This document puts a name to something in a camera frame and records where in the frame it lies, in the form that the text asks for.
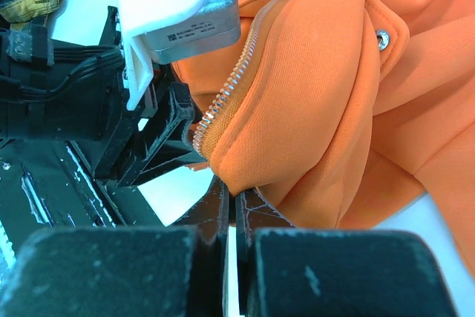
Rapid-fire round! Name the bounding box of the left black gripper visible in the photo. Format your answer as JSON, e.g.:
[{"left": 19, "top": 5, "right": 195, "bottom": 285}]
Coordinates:
[{"left": 1, "top": 7, "right": 205, "bottom": 187}]

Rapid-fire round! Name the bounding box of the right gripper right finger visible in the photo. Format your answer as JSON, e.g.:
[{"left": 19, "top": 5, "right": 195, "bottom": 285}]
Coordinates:
[{"left": 235, "top": 190, "right": 456, "bottom": 316}]

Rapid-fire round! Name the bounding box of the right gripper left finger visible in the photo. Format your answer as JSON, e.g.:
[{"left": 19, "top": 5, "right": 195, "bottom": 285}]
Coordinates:
[{"left": 1, "top": 178, "right": 229, "bottom": 316}]

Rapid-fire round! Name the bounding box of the orange jacket pink lining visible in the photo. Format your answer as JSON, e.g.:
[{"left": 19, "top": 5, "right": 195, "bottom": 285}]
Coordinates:
[{"left": 173, "top": 0, "right": 474, "bottom": 270}]

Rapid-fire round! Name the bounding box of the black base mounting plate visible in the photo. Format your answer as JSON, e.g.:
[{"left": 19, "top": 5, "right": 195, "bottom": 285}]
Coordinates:
[{"left": 1, "top": 140, "right": 162, "bottom": 278}]

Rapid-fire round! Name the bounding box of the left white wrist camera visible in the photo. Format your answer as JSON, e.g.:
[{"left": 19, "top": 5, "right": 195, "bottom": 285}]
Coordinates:
[{"left": 118, "top": 0, "right": 241, "bottom": 111}]

